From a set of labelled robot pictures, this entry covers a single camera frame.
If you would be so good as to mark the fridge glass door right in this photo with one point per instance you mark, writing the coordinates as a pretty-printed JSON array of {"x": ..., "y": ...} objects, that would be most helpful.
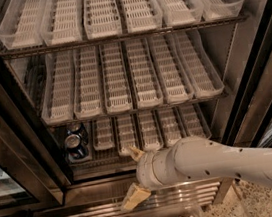
[{"x": 242, "y": 117}]

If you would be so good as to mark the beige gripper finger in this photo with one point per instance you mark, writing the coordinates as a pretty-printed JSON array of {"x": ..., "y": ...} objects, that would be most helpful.
[
  {"x": 136, "y": 154},
  {"x": 135, "y": 195}
]

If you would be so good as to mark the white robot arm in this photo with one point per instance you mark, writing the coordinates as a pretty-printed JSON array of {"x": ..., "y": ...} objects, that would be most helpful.
[{"x": 193, "y": 159}]

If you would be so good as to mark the shelf tray one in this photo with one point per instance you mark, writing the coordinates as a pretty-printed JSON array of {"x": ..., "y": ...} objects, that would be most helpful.
[
  {"x": 58, "y": 101},
  {"x": 89, "y": 157},
  {"x": 21, "y": 24}
]

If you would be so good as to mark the bottom shelf tray two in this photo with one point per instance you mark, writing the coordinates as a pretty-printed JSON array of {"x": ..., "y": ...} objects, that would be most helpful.
[{"x": 103, "y": 139}]

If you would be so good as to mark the middle shelf tray six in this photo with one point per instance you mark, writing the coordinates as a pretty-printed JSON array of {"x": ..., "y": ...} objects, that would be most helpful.
[{"x": 197, "y": 64}]

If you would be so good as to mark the top wire shelf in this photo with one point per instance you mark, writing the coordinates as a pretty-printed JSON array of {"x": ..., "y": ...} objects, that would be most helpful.
[{"x": 36, "y": 50}]

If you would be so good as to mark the wire shelf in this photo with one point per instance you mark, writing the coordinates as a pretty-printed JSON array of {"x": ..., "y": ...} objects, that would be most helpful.
[
  {"x": 31, "y": 73},
  {"x": 108, "y": 160},
  {"x": 36, "y": 50}
]

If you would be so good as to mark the top shelf tray two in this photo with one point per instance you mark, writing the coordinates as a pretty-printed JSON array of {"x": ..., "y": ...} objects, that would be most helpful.
[{"x": 62, "y": 22}]

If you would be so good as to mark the blue pepsi can front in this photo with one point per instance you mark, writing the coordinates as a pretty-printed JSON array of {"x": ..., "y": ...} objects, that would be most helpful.
[{"x": 75, "y": 147}]

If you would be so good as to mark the top shelf tray one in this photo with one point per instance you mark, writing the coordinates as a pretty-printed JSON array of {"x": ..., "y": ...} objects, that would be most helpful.
[{"x": 21, "y": 24}]

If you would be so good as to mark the blue pepsi can rear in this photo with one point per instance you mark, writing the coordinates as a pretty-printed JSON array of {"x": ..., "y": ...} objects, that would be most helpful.
[{"x": 78, "y": 129}]

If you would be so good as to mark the stainless steel fridge body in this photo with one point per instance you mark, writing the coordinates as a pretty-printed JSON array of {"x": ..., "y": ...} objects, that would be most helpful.
[{"x": 33, "y": 153}]

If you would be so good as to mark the middle shelf tray two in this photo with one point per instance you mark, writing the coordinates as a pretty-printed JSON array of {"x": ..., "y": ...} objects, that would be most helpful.
[{"x": 88, "y": 96}]

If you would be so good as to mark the bottom shelf tray five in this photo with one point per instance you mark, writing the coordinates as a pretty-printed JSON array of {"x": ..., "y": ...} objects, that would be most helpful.
[{"x": 171, "y": 126}]

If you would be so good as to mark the shelf tray three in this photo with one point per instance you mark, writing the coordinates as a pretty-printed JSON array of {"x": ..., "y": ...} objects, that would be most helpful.
[
  {"x": 126, "y": 134},
  {"x": 101, "y": 18},
  {"x": 116, "y": 87}
]

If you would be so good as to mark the top shelf tray four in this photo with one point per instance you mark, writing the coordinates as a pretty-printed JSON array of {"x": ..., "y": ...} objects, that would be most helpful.
[{"x": 141, "y": 15}]

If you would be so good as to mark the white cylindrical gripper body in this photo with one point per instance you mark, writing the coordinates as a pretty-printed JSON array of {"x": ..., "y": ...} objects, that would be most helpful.
[{"x": 145, "y": 170}]

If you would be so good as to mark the blue pepsi can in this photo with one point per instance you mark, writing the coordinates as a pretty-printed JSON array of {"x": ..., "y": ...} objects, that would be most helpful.
[
  {"x": 78, "y": 129},
  {"x": 75, "y": 147}
]

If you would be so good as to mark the middle shelf tray four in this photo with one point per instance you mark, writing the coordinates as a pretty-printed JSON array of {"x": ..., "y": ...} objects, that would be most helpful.
[{"x": 144, "y": 80}]

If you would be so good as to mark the bottom shelf tray four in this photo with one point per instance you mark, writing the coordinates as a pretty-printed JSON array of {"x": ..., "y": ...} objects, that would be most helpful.
[{"x": 150, "y": 135}]

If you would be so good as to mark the shelf tray two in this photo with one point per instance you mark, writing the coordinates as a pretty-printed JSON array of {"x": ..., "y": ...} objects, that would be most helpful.
[
  {"x": 103, "y": 139},
  {"x": 88, "y": 96},
  {"x": 62, "y": 22}
]

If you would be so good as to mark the adjacent fridge glass door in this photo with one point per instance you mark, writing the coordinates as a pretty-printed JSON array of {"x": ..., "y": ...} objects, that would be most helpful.
[{"x": 12, "y": 194}]

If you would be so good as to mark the shelf tray four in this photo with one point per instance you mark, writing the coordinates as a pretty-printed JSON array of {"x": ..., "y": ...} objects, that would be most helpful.
[
  {"x": 144, "y": 80},
  {"x": 141, "y": 15},
  {"x": 150, "y": 135}
]

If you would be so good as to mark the top shelf tray five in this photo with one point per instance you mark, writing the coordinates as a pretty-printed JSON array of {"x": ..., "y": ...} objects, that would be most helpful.
[{"x": 174, "y": 0}]

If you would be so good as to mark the top shelf tray three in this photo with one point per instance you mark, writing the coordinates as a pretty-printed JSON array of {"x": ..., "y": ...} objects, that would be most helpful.
[{"x": 101, "y": 18}]

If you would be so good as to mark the middle shelf tray one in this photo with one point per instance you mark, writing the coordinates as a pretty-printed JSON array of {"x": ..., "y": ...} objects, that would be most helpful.
[{"x": 58, "y": 101}]

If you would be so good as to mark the middle shelf tray five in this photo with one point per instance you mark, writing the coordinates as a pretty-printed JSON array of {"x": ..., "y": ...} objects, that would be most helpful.
[{"x": 173, "y": 81}]

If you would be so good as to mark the middle shelf tray three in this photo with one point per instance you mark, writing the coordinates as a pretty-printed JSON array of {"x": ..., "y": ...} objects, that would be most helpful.
[{"x": 116, "y": 87}]

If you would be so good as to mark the bottom shelf tray one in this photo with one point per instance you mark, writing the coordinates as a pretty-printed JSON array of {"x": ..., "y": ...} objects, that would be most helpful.
[{"x": 89, "y": 157}]

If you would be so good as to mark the bottom shelf tray six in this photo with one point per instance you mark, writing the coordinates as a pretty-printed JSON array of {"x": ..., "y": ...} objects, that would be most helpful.
[{"x": 194, "y": 121}]

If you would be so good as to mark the bottom shelf tray three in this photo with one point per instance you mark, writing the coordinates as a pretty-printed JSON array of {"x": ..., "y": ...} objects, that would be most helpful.
[{"x": 126, "y": 134}]

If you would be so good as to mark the middle wire shelf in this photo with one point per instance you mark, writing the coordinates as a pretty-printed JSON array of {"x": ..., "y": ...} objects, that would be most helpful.
[{"x": 31, "y": 73}]

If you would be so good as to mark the bottom wire shelf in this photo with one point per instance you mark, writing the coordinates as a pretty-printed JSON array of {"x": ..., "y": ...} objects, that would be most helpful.
[{"x": 108, "y": 160}]

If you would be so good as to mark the shelf tray five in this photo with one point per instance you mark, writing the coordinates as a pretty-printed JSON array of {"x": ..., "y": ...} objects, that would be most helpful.
[
  {"x": 171, "y": 126},
  {"x": 174, "y": 0},
  {"x": 173, "y": 81}
]

